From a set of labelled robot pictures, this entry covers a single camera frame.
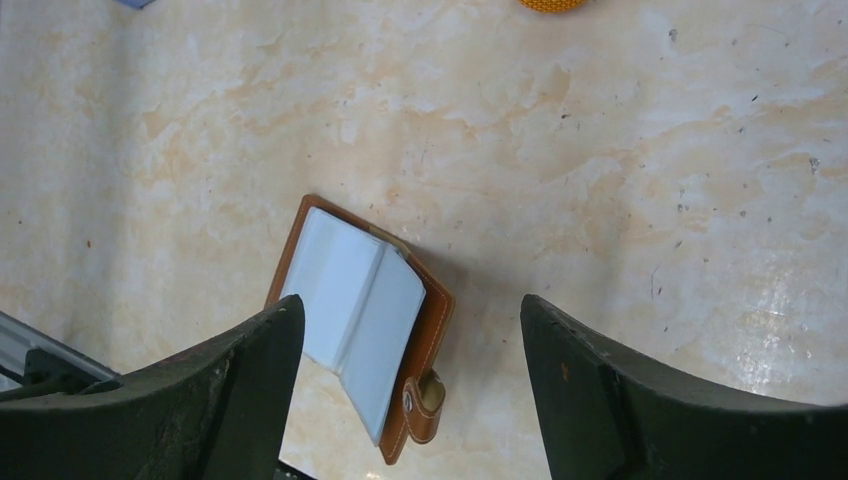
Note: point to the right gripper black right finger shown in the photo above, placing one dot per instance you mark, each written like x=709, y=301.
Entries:
x=607, y=411

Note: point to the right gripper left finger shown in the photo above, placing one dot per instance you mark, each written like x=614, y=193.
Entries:
x=216, y=410

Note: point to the brown leather card holder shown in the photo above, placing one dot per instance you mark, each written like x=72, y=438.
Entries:
x=375, y=318

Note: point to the orange cylinder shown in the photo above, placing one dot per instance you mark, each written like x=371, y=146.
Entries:
x=552, y=6

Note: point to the blue compartment tray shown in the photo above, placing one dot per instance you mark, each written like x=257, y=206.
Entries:
x=135, y=4

